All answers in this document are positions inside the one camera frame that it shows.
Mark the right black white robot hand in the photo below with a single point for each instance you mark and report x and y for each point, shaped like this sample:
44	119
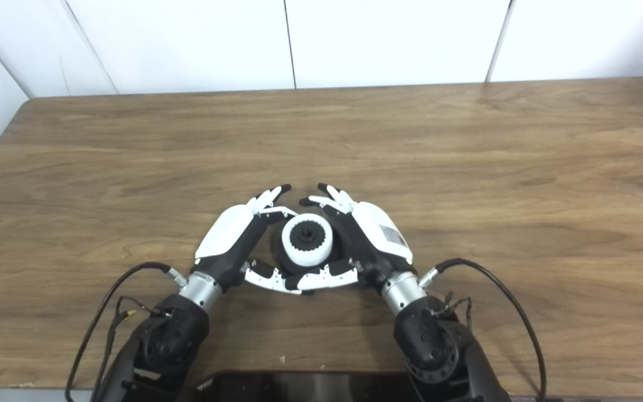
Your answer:
377	234

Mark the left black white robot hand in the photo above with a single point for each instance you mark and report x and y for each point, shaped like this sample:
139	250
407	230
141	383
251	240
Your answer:
226	234

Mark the round black plastic part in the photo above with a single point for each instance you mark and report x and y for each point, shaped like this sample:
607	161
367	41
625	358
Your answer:
306	234

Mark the black robot torso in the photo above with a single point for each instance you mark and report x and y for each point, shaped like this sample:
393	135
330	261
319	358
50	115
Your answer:
299	388

